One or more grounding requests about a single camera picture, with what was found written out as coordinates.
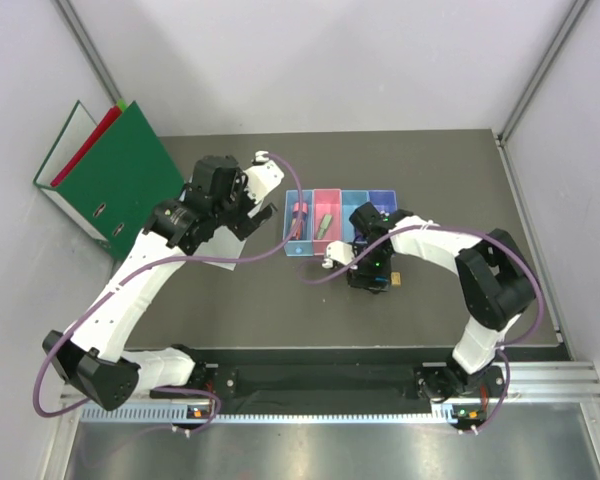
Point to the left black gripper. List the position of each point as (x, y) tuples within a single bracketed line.
[(243, 224)]

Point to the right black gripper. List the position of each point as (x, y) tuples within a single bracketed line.
[(360, 278)]

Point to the blue capped black highlighter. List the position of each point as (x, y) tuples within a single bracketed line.
[(381, 284)]

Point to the small yellow eraser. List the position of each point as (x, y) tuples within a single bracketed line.
[(396, 279)]

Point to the green highlighter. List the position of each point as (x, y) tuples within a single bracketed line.
[(324, 226)]

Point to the light blue drawer bin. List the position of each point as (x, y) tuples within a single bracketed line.
[(350, 201), (304, 247)]

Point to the purple drawer bin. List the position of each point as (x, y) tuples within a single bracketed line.
[(385, 201)]

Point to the pink drawer bin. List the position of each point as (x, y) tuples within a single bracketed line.
[(327, 201)]

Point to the pink capped crayon tube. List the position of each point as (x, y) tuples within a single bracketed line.
[(298, 220)]

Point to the clear mesh zipper pouch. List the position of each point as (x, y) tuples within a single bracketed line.
[(223, 244)]

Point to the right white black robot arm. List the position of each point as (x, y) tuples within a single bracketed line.
[(495, 288)]

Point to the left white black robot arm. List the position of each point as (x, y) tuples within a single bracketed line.
[(90, 355)]

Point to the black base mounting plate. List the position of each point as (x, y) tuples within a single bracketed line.
[(424, 372)]

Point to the green lever arch binder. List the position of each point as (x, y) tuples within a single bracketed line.
[(113, 189)]

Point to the red folder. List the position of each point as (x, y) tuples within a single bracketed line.
[(110, 117)]

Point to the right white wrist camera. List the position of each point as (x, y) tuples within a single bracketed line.
[(338, 253)]

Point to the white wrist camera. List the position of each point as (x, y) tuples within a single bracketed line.
[(338, 253), (263, 177)]

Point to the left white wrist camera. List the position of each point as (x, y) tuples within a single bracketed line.
[(263, 177)]

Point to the right aluminium corner post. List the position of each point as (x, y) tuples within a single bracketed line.
[(556, 45)]

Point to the aluminium corner post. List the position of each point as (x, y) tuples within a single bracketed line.
[(556, 45), (79, 32)]

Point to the left aluminium corner post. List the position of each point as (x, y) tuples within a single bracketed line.
[(79, 32)]

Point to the slotted grey cable duct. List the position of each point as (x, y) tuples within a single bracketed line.
[(197, 411)]

